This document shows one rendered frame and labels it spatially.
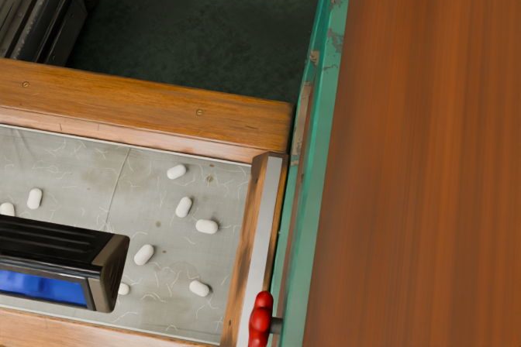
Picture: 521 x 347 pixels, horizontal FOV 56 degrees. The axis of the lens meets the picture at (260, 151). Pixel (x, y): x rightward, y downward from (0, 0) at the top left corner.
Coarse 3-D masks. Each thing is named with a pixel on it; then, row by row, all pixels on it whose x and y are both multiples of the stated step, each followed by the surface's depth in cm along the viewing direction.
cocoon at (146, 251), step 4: (144, 248) 80; (148, 248) 80; (152, 248) 81; (140, 252) 80; (144, 252) 80; (148, 252) 80; (152, 252) 81; (136, 256) 80; (140, 256) 80; (144, 256) 80; (148, 256) 80; (136, 260) 80; (140, 260) 80; (144, 260) 80; (140, 264) 80
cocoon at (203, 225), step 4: (200, 220) 82; (204, 220) 82; (208, 220) 82; (196, 224) 82; (200, 224) 81; (204, 224) 81; (208, 224) 81; (212, 224) 81; (216, 224) 82; (200, 228) 81; (204, 228) 81; (208, 228) 81; (212, 228) 81; (216, 228) 82; (208, 232) 82; (212, 232) 82
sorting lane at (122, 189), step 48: (0, 144) 87; (48, 144) 87; (96, 144) 87; (0, 192) 85; (48, 192) 85; (96, 192) 85; (144, 192) 85; (192, 192) 85; (240, 192) 85; (144, 240) 83; (192, 240) 83; (144, 288) 81; (192, 336) 79
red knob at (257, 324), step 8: (256, 296) 32; (264, 296) 31; (272, 296) 32; (256, 304) 31; (264, 304) 31; (272, 304) 31; (256, 312) 30; (264, 312) 30; (256, 320) 30; (264, 320) 30; (272, 320) 32; (280, 320) 32; (248, 328) 32; (256, 328) 30; (264, 328) 30; (272, 328) 31; (280, 328) 31; (256, 336) 30; (264, 336) 30; (248, 344) 31; (256, 344) 30; (264, 344) 30
